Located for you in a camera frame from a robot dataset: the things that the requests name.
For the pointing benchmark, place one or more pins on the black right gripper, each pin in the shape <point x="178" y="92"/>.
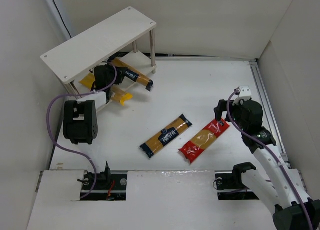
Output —
<point x="221" y="108"/>

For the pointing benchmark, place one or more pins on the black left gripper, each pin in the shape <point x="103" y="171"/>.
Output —
<point x="121" y="75"/>

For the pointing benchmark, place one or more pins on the yellow spaghetti bag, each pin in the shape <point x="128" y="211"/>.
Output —
<point x="117" y="94"/>

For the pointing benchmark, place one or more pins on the blue spaghetti bag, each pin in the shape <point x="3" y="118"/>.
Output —
<point x="166" y="135"/>
<point x="132" y="74"/>

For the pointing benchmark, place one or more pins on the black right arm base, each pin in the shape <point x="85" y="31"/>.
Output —
<point x="228" y="189"/>

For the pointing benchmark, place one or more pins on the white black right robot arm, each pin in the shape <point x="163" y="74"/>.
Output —
<point x="291" y="207"/>

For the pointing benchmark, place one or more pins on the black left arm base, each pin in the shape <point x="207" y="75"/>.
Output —
<point x="107" y="188"/>

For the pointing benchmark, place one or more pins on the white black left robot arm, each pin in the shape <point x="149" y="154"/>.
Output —
<point x="80" y="123"/>

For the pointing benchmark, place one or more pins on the white two-tier shelf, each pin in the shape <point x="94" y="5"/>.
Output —
<point x="73" y="59"/>

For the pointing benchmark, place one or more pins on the red spaghetti bag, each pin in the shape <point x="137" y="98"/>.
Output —
<point x="193" y="148"/>

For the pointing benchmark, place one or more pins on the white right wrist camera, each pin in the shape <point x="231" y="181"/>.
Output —
<point x="243" y="94"/>

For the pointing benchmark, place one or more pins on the aluminium frame rail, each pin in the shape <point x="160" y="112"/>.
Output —
<point x="268" y="112"/>

